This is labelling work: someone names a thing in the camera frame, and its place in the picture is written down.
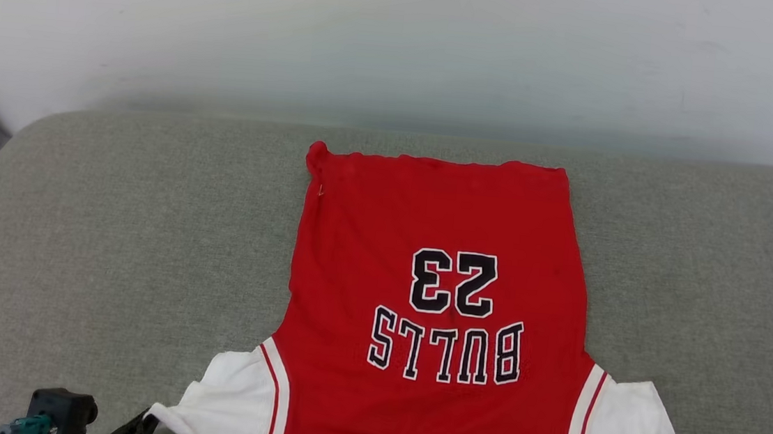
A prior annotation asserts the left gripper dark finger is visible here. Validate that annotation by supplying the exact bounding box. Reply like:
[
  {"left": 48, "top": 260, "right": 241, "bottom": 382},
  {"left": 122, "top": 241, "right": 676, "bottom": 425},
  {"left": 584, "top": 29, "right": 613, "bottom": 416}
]
[{"left": 99, "top": 407, "right": 161, "bottom": 434}]

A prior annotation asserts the red and white basketball jersey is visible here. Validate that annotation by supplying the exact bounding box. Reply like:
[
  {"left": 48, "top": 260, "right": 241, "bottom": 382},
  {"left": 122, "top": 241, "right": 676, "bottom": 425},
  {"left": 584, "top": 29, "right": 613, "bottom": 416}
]
[{"left": 144, "top": 128, "right": 721, "bottom": 434}]

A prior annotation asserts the grey fabric sofa seat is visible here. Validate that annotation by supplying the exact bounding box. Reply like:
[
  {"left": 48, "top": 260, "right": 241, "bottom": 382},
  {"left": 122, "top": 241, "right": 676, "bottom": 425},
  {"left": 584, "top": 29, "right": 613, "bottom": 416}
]
[{"left": 0, "top": 98, "right": 773, "bottom": 434}]

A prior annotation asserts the teal cable connector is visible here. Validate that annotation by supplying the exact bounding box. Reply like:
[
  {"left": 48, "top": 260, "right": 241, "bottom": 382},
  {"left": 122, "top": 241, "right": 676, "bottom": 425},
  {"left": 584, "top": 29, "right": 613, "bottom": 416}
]
[{"left": 0, "top": 410, "right": 56, "bottom": 434}]

